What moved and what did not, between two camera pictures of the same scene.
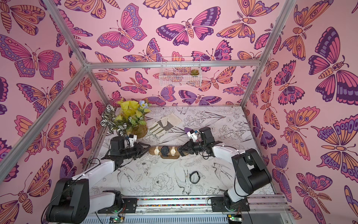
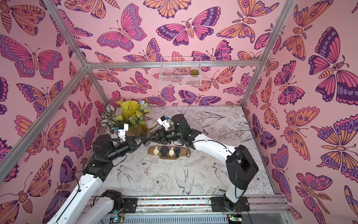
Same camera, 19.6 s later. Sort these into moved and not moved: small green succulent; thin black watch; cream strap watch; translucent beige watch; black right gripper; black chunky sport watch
Moved: black right gripper; thin black watch
Not moved: black chunky sport watch; cream strap watch; small green succulent; translucent beige watch
